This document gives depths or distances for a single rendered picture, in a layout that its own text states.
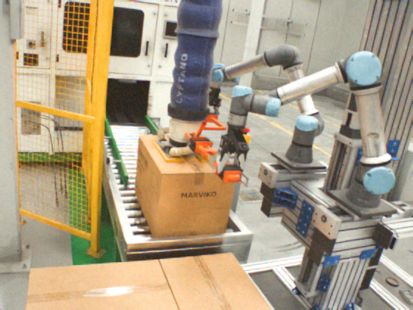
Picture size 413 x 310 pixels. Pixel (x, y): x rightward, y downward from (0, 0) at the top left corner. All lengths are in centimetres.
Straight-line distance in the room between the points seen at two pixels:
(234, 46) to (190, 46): 965
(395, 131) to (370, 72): 58
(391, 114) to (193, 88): 97
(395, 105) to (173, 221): 122
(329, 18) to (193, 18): 1169
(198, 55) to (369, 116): 91
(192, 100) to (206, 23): 39
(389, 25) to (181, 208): 132
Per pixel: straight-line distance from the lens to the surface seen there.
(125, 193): 245
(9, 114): 230
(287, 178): 195
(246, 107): 143
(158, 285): 170
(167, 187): 180
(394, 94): 181
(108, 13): 225
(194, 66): 188
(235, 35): 1150
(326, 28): 1337
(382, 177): 145
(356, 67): 136
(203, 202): 191
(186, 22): 188
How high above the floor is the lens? 164
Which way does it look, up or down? 19 degrees down
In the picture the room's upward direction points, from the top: 8 degrees clockwise
